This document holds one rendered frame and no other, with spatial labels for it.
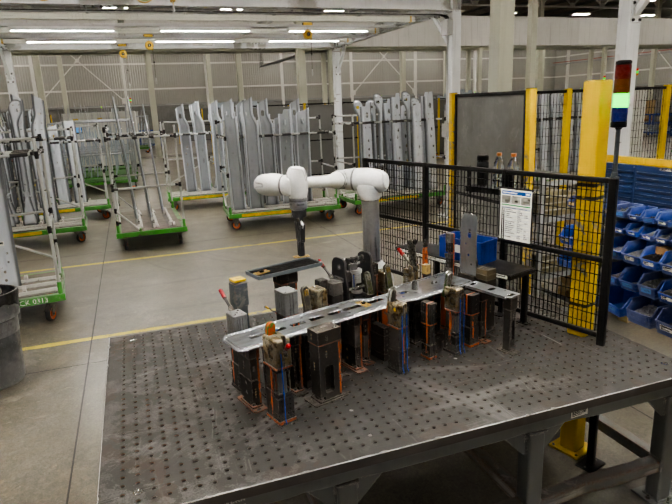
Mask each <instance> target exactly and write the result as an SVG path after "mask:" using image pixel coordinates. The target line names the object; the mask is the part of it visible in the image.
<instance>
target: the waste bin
mask: <svg viewBox="0 0 672 504"><path fill-rule="evenodd" d="M19 306H20V301H19V289H18V287H17V286H15V285H8V284H0V390H2V389H6V388H8V387H11V386H13V385H15V384H17V383H18V382H20V381H21V380H22V379H23V378H24V377H25V374H26V370H25V363H24V356H23V350H22V344H21V336H20V326H19V324H20V323H22V321H21V310H20V307H19Z"/></svg>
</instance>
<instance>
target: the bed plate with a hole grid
mask: <svg viewBox="0 0 672 504"><path fill-rule="evenodd" d="M503 317H504V316H503ZM503 317H497V316H494V326H492V328H495V331H493V332H490V333H487V334H486V338H487V339H489V340H492V342H490V343H488V344H481V343H479V344H480V345H478V346H477V347H472V348H469V347H467V346H464V349H465V353H463V354H461V356H460V355H459V357H454V356H453V354H451V353H448V352H445V351H442V349H443V348H444V329H442V328H440V330H439V331H438V332H439V333H441V335H440V336H437V337H435V343H434V344H436V355H437V357H440V359H439V358H435V360H426V359H422V358H420V357H419V355H420V354H421V353H422V341H421V343H420V344H417V345H413V344H411V343H410V347H408V368H409V370H411V371H410V372H411V373H407V374H400V375H398V374H397V373H396V374H395V373H392V372H389V370H388V371H387V370H386V369H384V368H386V367H387V366H388V361H385V362H384V361H382V360H380V359H378V358H376V357H374V356H372V355H371V348H370V347H369V359H371V360H373V361H375V362H376V363H374V364H372V365H369V366H366V365H364V364H363V366H364V367H365V368H367V369H368V371H366V372H363V373H361V374H357V373H355V372H354V371H352V370H350V369H348V368H347V367H345V366H343V365H341V370H342V371H343V372H345V373H347V374H348V376H345V377H343V378H341V379H342V389H343V390H345V391H347V392H348V393H349V395H348V396H345V397H343V398H340V399H338V400H335V401H333V402H331V403H328V404H326V405H323V406H321V407H318V408H315V407H314V406H312V405H311V404H310V403H308V402H307V401H305V400H304V399H305V398H307V397H310V396H311V395H314V393H312V387H311V388H308V389H307V388H306V387H304V386H303V388H305V389H306V390H308V391H309V394H306V395H303V396H301V397H296V396H295V395H294V408H295V409H294V410H295V416H297V419H299V420H296V421H295V420H294V421H292V422H289V423H288V424H287V425H286V426H284V425H282V429H281V428H279V427H277V425H276V424H277V423H276V422H275V421H273V420H272V419H271V420H269V419H270V417H268V416H266V415H267V412H268V409H267V410H264V411H262V412H259V413H254V412H252V411H251V410H250V409H249V408H248V407H247V406H245V405H244V404H243V403H242V402H241V401H240V400H238V399H237V396H240V395H242V394H241V393H240V394H239V393H238V392H236V389H235V387H234V386H233V385H232V382H233V381H232V379H233V378H232V368H233V367H231V360H232V355H231V348H230V347H229V346H228V345H226V344H225V343H224V342H223V337H224V336H225V335H228V331H227V320H221V321H215V322H209V323H202V324H197V325H190V326H184V327H177V328H171V329H165V330H159V331H152V332H146V333H140V334H134V335H128V336H121V337H115V338H109V349H108V362H107V366H108V367H107V375H106V388H105V401H104V415H103V428H102V441H101V454H100V467H99V481H98V494H97V500H98V501H97V504H226V503H229V502H233V501H237V500H241V499H245V498H248V497H252V496H256V495H260V494H264V493H268V492H271V491H275V490H279V489H283V488H287V487H290V486H294V485H298V484H302V483H306V482H309V481H313V480H317V479H321V478H325V477H328V476H332V475H336V474H340V473H344V472H347V471H351V470H355V469H359V468H363V467H367V466H370V465H374V464H378V463H382V462H386V461H389V460H393V459H397V458H401V457H405V456H408V455H412V454H416V453H420V452H424V451H427V450H431V449H435V448H439V447H443V446H447V445H450V444H454V443H458V442H462V441H466V440H469V439H473V438H477V437H481V436H485V435H488V434H492V433H496V432H500V431H504V430H507V429H511V428H515V427H519V426H523V425H527V424H530V423H534V422H538V421H542V420H546V419H549V418H553V417H557V416H561V415H565V414H568V413H572V412H576V411H580V410H584V409H587V408H591V407H595V406H599V405H603V404H607V403H610V402H614V401H618V400H622V399H626V398H629V397H633V396H637V395H641V394H645V393H648V392H652V391H656V390H660V389H664V388H667V387H671V386H672V358H670V357H668V356H666V355H664V354H661V353H659V352H657V351H655V350H653V349H650V348H648V347H646V346H644V345H641V344H639V343H637V342H634V341H631V340H630V339H628V338H626V337H624V336H621V335H619V334H617V333H615V332H612V331H610V330H608V329H606V341H605V346H603V347H602V346H599V345H596V337H594V336H591V335H588V336H586V337H580V336H577V335H574V334H571V333H568V332H567V328H565V327H562V326H559V325H556V324H553V323H550V322H546V321H543V320H540V319H537V318H534V317H531V316H527V322H530V324H528V325H524V324H521V323H518V322H516V321H517V320H520V313H518V312H516V318H515V342H514V346H513V347H511V348H514V349H515V350H518V351H520V353H519V354H517V355H515V356H511V355H509V354H506V353H504V352H501V351H499V350H496V348H497V347H500V346H502V345H503V322H504V321H503ZM464 349H463V350H464Z"/></svg>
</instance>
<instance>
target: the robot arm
mask: <svg viewBox="0 0 672 504"><path fill-rule="evenodd" d="M388 186H389V176H388V174H387V173H386V172H384V171H382V170H379V169H376V168H352V169H345V170H338V171H335V172H333V173H331V174H329V175H327V176H316V177H307V174H306V171H305V169H304V168H303V167H300V166H292V167H289V169H288V171H287V175H281V174H276V173H270V174H263V175H260V176H258V177H257V178H256V179H255V181H254V188H255V190H256V191H257V192H258V193H259V194H262V195H266V196H281V195H285V196H289V203H290V209H292V210H291V213H292V217H293V218H295V220H296V221H294V224H295V233H296V240H297V251H298V255H299V256H305V247H304V242H305V224H304V221H303V218H304V217H306V216H307V212H306V209H307V208H308V204H307V194H308V188H320V187H330V188H334V189H344V190H350V191H357V193H358V196H359V198H360V200H361V205H362V229H363V251H366V252H369V253H370V254H371V256H372V262H375V263H378V269H382V268H383V266H384V265H385V263H384V262H383V261H382V260H381V256H380V220H379V199H380V197H381V194H382V192H385V191H386V190H387V188H388Z"/></svg>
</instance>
